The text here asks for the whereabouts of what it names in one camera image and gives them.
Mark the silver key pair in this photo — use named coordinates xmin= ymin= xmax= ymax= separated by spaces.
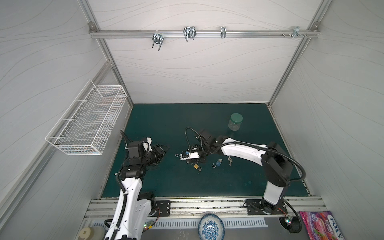
xmin=228 ymin=156 xmax=233 ymax=166

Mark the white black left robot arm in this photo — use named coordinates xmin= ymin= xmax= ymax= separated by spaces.
xmin=105 ymin=138 xmax=170 ymax=240

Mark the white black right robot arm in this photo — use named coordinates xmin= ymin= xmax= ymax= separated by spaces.
xmin=180 ymin=131 xmax=294 ymax=215

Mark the brass padlock with keys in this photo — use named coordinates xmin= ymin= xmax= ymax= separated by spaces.
xmin=193 ymin=164 xmax=202 ymax=174

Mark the blue padlock with keys right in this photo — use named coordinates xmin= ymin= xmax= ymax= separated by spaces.
xmin=212 ymin=159 xmax=223 ymax=168

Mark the clear jar green lid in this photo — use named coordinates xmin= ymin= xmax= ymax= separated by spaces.
xmin=228 ymin=113 xmax=243 ymax=131

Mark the blue white patterned plate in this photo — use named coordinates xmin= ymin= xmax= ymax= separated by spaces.
xmin=198 ymin=214 xmax=225 ymax=240

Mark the white tape roll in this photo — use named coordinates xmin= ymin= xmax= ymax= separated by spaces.
xmin=76 ymin=227 xmax=106 ymax=240

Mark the metal U-bolt clamp left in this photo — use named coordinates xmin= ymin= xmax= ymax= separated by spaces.
xmin=152 ymin=33 xmax=164 ymax=51

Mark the metal u-bolt clamp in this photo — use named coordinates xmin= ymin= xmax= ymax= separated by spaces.
xmin=152 ymin=33 xmax=164 ymax=51
xmin=183 ymin=26 xmax=197 ymax=42

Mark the metal hook clamp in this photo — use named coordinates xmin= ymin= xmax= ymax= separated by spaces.
xmin=221 ymin=27 xmax=227 ymax=39

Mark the metal U-bolt clamp middle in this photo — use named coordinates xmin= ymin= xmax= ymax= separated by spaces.
xmin=183 ymin=26 xmax=197 ymax=42

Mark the aluminium top crossbar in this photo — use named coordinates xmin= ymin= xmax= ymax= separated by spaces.
xmin=90 ymin=28 xmax=321 ymax=39

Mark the pink Fox's candy bag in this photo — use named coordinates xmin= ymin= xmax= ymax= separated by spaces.
xmin=300 ymin=211 xmax=345 ymax=240

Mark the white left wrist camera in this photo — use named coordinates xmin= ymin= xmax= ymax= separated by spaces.
xmin=142 ymin=137 xmax=152 ymax=153

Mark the white slotted cable duct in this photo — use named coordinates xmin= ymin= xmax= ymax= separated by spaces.
xmin=81 ymin=217 xmax=268 ymax=230

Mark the white wire basket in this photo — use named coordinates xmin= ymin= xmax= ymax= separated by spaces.
xmin=45 ymin=80 xmax=127 ymax=156

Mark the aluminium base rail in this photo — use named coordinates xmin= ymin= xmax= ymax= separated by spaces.
xmin=83 ymin=196 xmax=328 ymax=221

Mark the metal bracket clamp right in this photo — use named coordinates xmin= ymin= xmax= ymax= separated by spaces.
xmin=282 ymin=27 xmax=309 ymax=39

